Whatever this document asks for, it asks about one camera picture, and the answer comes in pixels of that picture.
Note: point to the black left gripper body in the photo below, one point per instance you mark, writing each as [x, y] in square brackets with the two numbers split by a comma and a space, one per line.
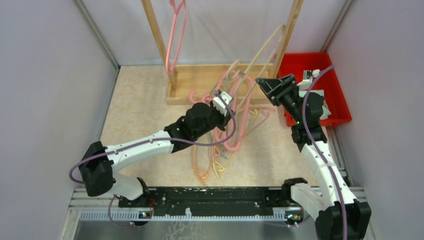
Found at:
[216, 119]

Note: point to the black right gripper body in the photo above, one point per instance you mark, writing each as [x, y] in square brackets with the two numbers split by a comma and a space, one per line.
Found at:
[292, 102]

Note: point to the large pink plastic hanger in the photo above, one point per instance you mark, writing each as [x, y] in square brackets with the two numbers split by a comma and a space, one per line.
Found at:
[173, 50]

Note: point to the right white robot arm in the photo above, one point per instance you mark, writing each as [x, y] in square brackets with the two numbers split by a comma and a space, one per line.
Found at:
[337, 212]

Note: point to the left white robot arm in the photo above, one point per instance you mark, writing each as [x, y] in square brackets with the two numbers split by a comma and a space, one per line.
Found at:
[100, 166]

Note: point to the pale green cloth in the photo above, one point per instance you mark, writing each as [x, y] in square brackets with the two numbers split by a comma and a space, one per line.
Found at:
[325, 108]

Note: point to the wooden hanger rack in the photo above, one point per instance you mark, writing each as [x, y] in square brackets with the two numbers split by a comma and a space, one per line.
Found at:
[205, 76]

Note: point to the thin pink wire hanger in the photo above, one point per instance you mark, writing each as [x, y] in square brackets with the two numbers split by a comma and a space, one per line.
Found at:
[261, 118]

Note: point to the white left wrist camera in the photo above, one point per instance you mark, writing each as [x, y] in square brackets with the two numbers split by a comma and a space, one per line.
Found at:
[222, 101]

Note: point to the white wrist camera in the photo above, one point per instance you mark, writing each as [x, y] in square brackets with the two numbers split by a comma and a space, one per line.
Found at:
[222, 101]
[307, 79]

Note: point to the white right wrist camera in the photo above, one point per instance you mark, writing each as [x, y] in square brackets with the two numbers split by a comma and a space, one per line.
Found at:
[307, 79]

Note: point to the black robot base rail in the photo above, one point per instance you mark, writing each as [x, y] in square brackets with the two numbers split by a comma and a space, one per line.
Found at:
[193, 204]

